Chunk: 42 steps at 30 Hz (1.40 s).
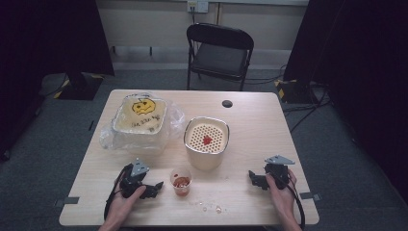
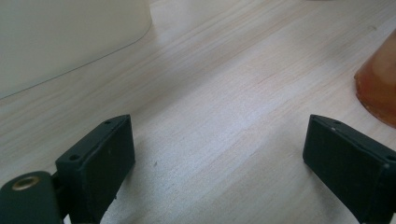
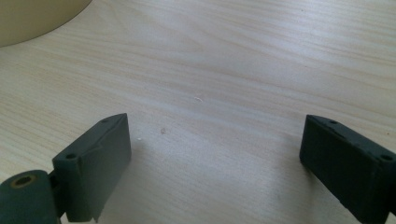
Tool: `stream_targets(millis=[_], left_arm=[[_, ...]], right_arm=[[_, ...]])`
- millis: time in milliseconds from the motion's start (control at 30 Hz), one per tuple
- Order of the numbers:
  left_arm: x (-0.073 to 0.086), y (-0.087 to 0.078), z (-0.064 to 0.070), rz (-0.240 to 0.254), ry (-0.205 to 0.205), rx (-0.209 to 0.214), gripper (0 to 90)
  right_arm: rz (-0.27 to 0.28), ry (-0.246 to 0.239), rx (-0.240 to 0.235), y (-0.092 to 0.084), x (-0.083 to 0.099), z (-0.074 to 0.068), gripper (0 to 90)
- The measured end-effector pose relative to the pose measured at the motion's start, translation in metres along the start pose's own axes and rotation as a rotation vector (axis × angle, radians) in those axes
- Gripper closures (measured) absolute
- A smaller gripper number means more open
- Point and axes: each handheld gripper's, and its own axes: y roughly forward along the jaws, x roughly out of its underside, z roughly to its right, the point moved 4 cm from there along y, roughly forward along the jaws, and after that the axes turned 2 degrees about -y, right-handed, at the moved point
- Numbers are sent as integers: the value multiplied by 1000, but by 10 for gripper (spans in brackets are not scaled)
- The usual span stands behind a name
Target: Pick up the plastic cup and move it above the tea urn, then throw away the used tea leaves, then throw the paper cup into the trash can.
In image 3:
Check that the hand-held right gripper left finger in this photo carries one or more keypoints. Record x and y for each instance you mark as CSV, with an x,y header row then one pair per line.
x,y
93,168

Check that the cream round container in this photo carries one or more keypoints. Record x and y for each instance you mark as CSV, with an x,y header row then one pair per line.
x,y
31,18

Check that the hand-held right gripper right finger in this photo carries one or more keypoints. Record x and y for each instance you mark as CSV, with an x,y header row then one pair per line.
x,y
348,168

